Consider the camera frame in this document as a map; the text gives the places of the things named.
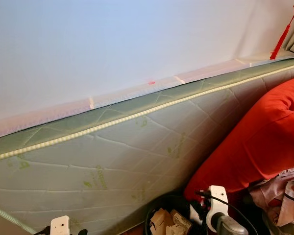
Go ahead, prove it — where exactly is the brown cardboard scrap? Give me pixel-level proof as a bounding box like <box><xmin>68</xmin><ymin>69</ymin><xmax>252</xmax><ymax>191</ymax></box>
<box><xmin>149</xmin><ymin>208</ymin><xmax>192</xmax><ymax>235</ymax></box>

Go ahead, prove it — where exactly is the black waste basket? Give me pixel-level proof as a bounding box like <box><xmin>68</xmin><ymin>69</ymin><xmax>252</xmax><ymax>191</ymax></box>
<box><xmin>146</xmin><ymin>193</ymin><xmax>206</xmax><ymax>235</ymax></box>

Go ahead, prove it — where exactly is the green quilted mattress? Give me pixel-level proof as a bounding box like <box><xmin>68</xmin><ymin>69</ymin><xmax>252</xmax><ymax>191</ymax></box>
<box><xmin>0</xmin><ymin>58</ymin><xmax>294</xmax><ymax>235</ymax></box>

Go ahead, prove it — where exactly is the pink cartoon print blanket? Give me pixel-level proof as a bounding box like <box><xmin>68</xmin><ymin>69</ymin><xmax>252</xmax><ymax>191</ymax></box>
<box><xmin>249</xmin><ymin>165</ymin><xmax>294</xmax><ymax>227</ymax></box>

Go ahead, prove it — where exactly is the red pillow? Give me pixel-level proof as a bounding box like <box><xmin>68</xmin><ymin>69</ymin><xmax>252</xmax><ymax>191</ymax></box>
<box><xmin>184</xmin><ymin>76</ymin><xmax>294</xmax><ymax>201</ymax></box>

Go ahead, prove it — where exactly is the red tassel ornament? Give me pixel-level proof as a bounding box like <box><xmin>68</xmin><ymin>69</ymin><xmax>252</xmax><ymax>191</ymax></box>
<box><xmin>269</xmin><ymin>0</ymin><xmax>294</xmax><ymax>60</ymax></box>

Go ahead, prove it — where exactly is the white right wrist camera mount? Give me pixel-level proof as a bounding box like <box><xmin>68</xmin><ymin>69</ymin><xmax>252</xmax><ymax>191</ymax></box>
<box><xmin>206</xmin><ymin>185</ymin><xmax>229</xmax><ymax>233</ymax></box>

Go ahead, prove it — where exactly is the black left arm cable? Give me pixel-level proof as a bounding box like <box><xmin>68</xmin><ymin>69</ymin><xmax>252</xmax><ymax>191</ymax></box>
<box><xmin>33</xmin><ymin>225</ymin><xmax>52</xmax><ymax>235</ymax></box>

